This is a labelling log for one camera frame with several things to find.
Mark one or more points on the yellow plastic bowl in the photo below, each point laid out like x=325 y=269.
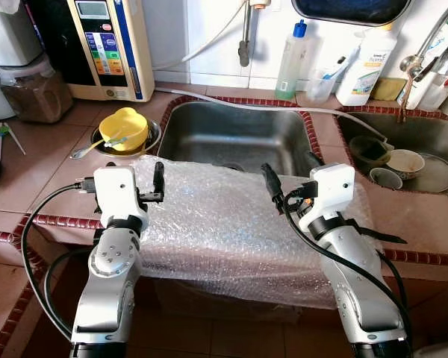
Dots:
x=127 y=127

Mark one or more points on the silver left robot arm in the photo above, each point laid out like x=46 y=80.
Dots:
x=112 y=276

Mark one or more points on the steel bowl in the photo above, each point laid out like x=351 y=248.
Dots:
x=154 y=139

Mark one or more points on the dark bowl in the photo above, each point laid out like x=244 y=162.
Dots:
x=369 y=149

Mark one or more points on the steel sink basin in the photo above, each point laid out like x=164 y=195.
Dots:
x=231 y=138
x=433 y=134

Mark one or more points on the bubble wrap sheet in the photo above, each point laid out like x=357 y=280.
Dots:
x=216 y=224

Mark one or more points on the clear plastic cup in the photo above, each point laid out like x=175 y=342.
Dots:
x=319 y=88

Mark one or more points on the small grey cup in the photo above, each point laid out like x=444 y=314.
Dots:
x=386 y=179

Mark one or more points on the white patterned bowl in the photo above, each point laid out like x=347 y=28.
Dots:
x=407 y=162

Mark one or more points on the clear bottle with blue cap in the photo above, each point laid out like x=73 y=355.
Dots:
x=291 y=67

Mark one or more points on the white detergent bottle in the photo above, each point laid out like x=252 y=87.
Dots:
x=362 y=74

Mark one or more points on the blue toothbrush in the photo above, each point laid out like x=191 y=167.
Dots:
x=342 y=66

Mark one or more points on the yellow sponge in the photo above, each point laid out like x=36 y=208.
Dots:
x=388 y=89

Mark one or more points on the grey plate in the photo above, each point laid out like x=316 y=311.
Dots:
x=437 y=179

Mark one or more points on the steel gooseneck faucet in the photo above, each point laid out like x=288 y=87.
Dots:
x=411 y=66

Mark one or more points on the small white bottle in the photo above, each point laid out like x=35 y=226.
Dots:
x=433 y=93

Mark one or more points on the cream and black water ionizer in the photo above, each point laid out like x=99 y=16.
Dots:
x=127 y=45

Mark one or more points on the jar with brown contents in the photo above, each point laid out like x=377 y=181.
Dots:
x=37 y=97

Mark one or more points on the black pan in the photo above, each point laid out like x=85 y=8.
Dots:
x=351 y=9

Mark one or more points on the green and white tongs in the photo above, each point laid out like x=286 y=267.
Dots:
x=3 y=133

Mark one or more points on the white and green tube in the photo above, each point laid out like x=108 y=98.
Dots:
x=444 y=41

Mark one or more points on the white translucent container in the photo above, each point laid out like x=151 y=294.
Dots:
x=11 y=41

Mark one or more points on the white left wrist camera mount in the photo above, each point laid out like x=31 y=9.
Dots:
x=119 y=190

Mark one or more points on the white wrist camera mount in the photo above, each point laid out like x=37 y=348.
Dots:
x=334 y=186
x=119 y=190

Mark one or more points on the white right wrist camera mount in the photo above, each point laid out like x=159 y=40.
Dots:
x=334 y=186

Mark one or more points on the steel wall tap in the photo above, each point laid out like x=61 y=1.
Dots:
x=244 y=45

